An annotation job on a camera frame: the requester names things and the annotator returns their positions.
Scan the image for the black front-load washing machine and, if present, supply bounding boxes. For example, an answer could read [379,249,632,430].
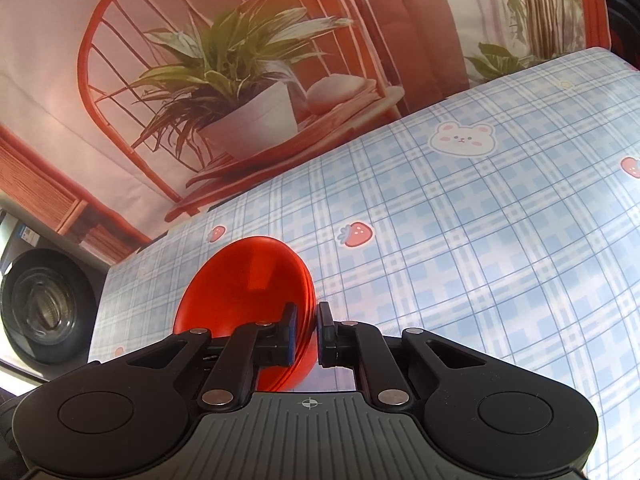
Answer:
[1,210,106,384]

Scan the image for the black exercise bike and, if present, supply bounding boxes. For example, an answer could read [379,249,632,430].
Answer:
[605,0,640,68]

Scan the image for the blue plaid tablecloth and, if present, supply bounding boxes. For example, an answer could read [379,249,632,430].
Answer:
[90,49,639,479]

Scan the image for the red bowl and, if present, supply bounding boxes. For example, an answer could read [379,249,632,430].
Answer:
[172,236,317,391]

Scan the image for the printed room backdrop cloth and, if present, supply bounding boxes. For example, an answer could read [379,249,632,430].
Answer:
[1,0,611,263]

